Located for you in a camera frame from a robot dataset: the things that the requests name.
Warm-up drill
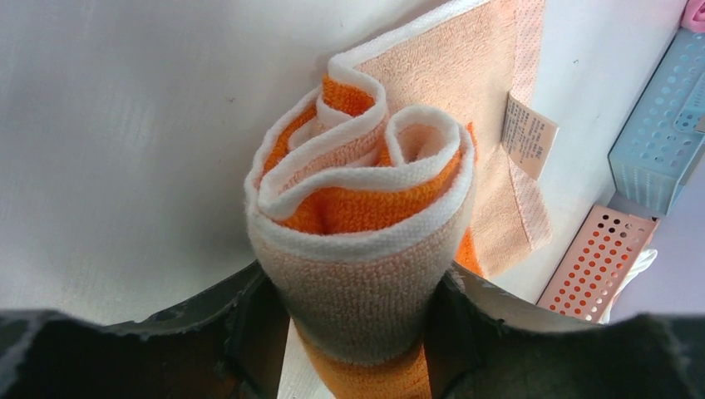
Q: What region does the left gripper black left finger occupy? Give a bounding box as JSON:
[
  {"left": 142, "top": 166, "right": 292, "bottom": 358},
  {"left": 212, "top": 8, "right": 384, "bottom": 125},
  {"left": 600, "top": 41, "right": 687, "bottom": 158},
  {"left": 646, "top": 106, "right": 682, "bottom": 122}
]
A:
[{"left": 1, "top": 263, "right": 290, "bottom": 398}]

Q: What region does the white cloth in basket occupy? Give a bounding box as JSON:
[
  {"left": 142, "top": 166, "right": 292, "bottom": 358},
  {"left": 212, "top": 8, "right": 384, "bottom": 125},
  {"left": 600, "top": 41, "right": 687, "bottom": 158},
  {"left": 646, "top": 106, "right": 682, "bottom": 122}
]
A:
[{"left": 599, "top": 249, "right": 658, "bottom": 324}]

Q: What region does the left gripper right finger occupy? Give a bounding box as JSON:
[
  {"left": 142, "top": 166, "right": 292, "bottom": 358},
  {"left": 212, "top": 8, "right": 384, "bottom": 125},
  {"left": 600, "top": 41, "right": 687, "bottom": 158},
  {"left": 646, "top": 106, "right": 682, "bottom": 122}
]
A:
[{"left": 424, "top": 265, "right": 704, "bottom": 398}]

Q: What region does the blue plastic basket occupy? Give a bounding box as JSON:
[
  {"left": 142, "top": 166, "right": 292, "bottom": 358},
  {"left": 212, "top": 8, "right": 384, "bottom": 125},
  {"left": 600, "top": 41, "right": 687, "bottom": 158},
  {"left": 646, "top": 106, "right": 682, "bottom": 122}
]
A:
[{"left": 609, "top": 28, "right": 704, "bottom": 214}]

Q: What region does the pink plastic basket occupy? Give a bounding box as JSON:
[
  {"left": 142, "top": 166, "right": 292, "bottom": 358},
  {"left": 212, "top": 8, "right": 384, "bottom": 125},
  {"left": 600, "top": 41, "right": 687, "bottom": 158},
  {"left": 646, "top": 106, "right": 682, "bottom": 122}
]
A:
[{"left": 536, "top": 205, "right": 659, "bottom": 323}]

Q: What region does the pink crumpled towel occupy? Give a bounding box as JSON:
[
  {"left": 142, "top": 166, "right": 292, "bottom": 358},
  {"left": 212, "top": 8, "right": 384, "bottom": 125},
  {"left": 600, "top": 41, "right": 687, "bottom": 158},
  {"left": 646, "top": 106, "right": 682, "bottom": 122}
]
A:
[{"left": 680, "top": 0, "right": 705, "bottom": 33}]

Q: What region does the orange cartoon towel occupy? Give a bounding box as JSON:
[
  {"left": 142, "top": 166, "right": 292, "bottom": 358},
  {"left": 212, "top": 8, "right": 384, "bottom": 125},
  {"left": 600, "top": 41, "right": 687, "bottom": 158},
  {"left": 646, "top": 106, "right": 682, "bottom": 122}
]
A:
[{"left": 244, "top": 1, "right": 551, "bottom": 398}]

